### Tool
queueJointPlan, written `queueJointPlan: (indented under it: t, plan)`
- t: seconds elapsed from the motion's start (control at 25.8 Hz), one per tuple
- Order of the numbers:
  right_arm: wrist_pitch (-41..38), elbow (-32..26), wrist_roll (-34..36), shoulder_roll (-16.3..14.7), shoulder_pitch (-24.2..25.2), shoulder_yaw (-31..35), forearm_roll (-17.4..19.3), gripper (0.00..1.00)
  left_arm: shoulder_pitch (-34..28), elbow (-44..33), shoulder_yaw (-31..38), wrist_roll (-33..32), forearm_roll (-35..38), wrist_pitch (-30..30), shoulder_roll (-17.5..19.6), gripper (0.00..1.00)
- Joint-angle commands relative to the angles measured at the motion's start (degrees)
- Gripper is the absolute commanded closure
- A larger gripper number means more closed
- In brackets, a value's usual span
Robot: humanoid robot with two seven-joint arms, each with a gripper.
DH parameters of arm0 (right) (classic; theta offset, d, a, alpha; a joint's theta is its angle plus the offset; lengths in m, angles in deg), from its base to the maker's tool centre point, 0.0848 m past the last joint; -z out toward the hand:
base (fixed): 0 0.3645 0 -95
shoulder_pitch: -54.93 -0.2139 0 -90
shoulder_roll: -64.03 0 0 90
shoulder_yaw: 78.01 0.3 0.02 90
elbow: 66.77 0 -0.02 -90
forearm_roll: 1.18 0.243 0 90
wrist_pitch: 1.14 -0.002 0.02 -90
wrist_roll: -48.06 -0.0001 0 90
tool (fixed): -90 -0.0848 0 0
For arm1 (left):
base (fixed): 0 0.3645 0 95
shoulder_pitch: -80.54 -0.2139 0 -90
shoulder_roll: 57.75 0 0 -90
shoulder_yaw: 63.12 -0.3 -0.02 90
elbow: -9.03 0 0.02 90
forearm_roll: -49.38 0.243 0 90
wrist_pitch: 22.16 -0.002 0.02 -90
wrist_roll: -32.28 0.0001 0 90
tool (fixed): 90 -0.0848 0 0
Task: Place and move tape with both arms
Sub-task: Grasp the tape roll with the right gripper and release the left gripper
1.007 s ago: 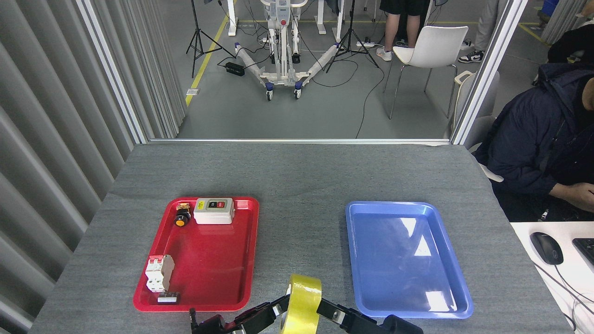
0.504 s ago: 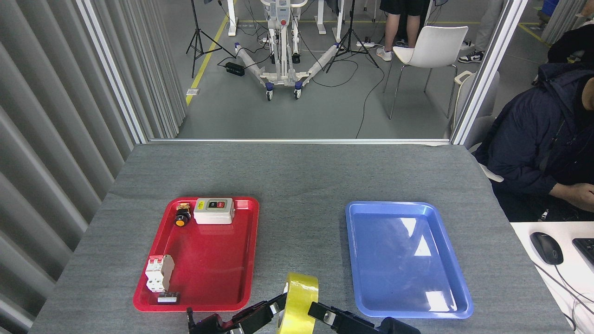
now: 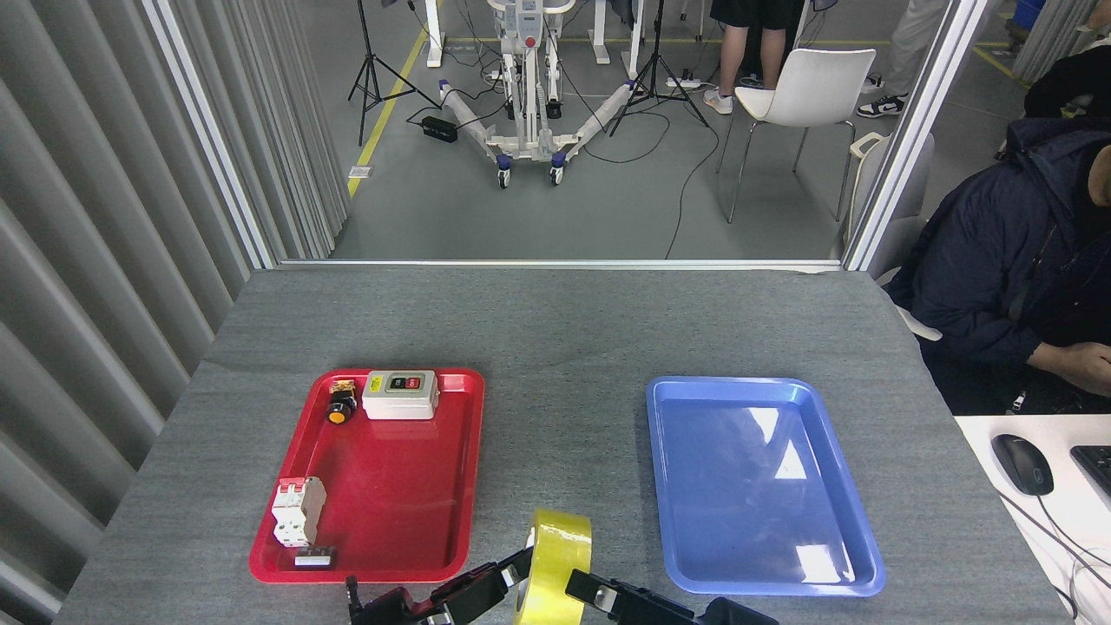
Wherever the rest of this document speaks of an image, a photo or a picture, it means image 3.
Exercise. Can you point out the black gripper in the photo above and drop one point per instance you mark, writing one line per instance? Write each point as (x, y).
(386, 608)
(738, 613)

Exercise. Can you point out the yellow tape roll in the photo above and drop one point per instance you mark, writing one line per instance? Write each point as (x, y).
(560, 555)

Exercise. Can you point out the person's hand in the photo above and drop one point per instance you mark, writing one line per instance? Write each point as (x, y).
(1089, 369)

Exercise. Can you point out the red plastic tray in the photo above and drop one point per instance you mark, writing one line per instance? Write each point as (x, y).
(391, 486)

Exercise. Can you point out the blue plastic tray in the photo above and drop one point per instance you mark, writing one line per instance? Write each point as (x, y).
(738, 486)

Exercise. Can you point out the small black white component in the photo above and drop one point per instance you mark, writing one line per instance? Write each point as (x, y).
(314, 560)

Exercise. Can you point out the white circuit breaker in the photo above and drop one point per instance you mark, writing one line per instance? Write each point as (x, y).
(295, 512)

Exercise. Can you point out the yellow push button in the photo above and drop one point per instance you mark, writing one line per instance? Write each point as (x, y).
(338, 412)

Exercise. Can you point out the black computer mouse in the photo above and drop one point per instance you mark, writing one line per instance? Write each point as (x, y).
(1022, 464)

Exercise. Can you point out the white floor plate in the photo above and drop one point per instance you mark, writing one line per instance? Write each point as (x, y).
(360, 172)

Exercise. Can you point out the white desk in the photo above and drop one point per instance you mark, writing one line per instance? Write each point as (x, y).
(1061, 512)

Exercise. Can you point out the grey white office chair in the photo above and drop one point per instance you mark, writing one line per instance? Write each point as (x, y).
(907, 239)

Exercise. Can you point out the black power adapter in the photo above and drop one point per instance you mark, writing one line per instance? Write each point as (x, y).
(439, 129)

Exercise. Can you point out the white stand on wheels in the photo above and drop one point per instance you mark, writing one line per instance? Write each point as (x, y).
(527, 130)

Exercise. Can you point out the black keyboard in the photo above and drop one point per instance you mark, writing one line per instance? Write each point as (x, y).
(1095, 469)

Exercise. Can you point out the seated person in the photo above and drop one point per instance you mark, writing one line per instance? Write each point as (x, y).
(981, 260)

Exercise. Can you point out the white power strip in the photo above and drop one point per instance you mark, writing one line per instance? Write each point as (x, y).
(683, 82)

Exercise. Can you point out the black tripod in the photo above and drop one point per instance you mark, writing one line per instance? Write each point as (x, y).
(373, 62)
(657, 43)

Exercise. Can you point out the white chair with metal legs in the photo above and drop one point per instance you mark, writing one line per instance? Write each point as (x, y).
(816, 82)

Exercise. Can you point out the white desk leg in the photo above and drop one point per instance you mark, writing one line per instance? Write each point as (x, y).
(599, 35)
(636, 43)
(431, 35)

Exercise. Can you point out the standing person with bare legs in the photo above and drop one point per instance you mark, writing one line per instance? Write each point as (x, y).
(733, 43)

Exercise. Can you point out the standing person in grey trousers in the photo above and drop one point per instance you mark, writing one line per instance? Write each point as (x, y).
(911, 43)

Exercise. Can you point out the black garment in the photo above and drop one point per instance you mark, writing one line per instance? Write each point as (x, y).
(1068, 82)

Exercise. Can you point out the blue bin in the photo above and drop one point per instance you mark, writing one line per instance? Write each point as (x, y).
(1028, 10)

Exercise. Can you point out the grey switch box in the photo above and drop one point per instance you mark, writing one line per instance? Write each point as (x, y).
(399, 401)

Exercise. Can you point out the silver rail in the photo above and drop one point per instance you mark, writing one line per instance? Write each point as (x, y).
(555, 263)

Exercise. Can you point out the silver post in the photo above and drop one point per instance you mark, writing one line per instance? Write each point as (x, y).
(211, 139)
(917, 130)

